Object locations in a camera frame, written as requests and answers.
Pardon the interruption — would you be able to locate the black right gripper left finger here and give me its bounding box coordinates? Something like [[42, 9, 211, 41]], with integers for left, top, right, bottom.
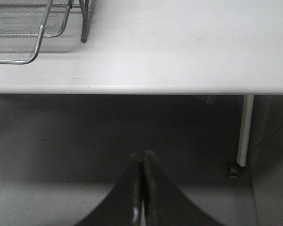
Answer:
[[77, 153, 143, 226]]

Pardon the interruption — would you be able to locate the silver mesh tray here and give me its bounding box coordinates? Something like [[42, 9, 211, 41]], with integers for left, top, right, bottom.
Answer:
[[0, 0, 53, 65], [0, 0, 73, 37]]

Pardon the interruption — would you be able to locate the white table leg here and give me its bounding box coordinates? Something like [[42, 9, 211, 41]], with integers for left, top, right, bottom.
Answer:
[[237, 95, 254, 168]]

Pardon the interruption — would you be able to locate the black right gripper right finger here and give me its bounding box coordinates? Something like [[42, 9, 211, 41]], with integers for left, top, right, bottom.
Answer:
[[142, 151, 222, 226]]

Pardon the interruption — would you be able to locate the table caster wheel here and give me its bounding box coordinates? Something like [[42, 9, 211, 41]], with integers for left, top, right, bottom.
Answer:
[[225, 165, 241, 179]]

